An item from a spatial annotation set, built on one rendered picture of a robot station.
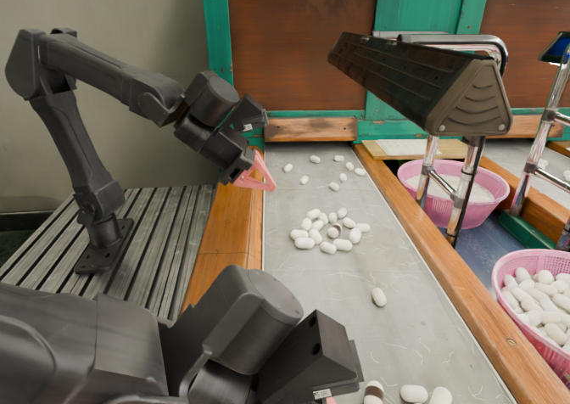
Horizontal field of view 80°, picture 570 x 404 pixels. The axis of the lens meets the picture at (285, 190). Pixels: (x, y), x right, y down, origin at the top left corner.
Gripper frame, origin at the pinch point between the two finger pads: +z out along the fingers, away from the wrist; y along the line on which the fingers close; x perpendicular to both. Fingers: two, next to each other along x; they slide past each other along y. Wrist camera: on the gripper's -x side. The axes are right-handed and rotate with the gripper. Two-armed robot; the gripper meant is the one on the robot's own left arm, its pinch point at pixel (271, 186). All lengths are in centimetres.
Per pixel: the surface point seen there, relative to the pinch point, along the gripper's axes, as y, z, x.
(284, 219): 6.6, 9.6, 7.0
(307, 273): -11.7, 12.1, 4.9
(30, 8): 125, -104, 46
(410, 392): -34.4, 18.1, -2.5
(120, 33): 128, -69, 30
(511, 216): 9, 53, -27
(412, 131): 50, 40, -27
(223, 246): -6.3, -1.1, 12.8
